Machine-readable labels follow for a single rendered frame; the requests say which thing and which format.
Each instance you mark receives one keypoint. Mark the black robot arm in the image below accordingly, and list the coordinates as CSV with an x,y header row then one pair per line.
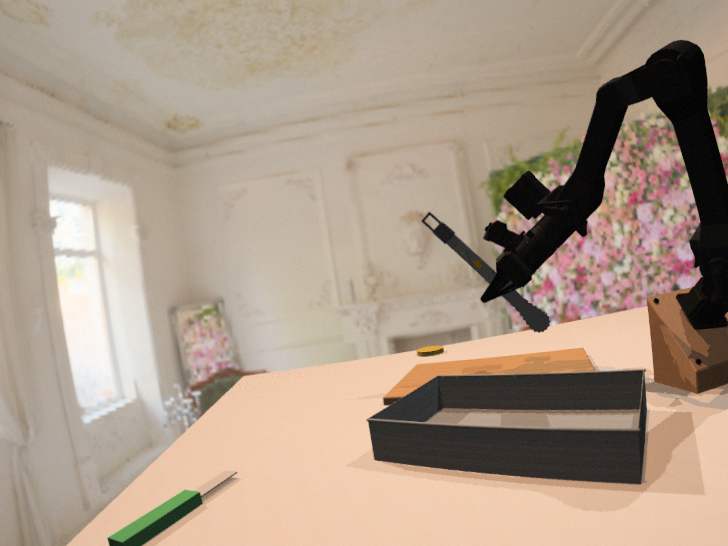
x,y
675,77

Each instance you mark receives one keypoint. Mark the orange flat round disc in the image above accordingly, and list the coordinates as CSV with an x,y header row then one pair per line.
x,y
430,351

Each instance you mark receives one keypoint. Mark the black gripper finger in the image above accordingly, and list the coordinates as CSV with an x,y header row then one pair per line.
x,y
501,284

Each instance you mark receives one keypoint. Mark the dark grey rectangular tin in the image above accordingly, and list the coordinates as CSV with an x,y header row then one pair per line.
x,y
585,426

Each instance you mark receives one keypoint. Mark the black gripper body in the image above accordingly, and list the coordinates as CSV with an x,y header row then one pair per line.
x,y
533,250

